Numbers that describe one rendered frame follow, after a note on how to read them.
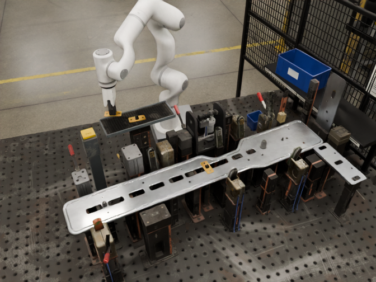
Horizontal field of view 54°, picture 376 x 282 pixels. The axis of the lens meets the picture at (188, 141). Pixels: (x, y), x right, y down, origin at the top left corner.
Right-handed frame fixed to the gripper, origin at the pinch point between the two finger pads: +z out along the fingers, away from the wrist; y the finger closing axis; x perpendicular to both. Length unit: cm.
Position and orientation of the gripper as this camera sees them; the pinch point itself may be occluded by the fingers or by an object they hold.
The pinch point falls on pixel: (112, 109)
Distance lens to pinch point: 184.2
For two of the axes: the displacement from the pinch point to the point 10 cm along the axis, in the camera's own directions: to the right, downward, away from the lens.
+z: 0.0, 7.4, 6.8
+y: 0.5, 6.8, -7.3
